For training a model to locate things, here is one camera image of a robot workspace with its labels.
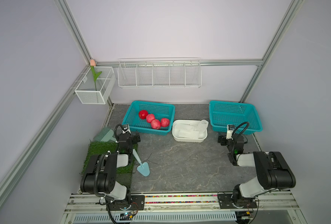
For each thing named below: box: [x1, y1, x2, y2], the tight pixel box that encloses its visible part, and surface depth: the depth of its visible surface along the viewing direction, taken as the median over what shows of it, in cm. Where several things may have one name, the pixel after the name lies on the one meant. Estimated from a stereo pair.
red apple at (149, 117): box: [145, 113, 155, 124], surface depth 105 cm
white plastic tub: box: [172, 119, 208, 143], surface depth 98 cm
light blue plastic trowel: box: [132, 148, 151, 177], surface depth 88 cm
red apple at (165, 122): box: [160, 117, 170, 128], surface depth 103 cm
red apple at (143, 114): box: [138, 109, 149, 120], surface depth 110 cm
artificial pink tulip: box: [89, 59, 103, 91], surface depth 92 cm
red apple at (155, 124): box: [150, 119, 162, 130], surface depth 102 cm
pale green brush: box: [94, 126, 118, 142], surface depth 103 cm
